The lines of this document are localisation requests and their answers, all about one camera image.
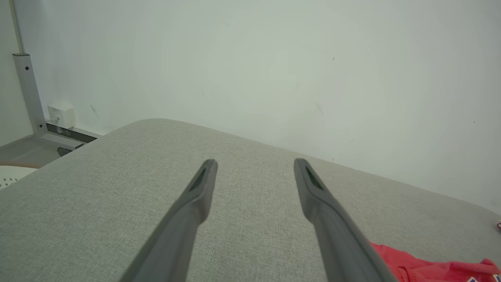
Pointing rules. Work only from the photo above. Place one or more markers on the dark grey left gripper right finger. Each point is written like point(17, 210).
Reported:
point(340, 243)

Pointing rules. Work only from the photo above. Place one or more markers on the white wall socket box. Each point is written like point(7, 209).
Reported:
point(62, 115)

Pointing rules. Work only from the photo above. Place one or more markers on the red jersey with white stripes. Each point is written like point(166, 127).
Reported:
point(422, 270)

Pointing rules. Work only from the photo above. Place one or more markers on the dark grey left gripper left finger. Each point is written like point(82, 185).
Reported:
point(172, 243)

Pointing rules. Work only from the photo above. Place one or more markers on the grey metal desk leg frame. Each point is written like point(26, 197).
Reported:
point(29, 90)

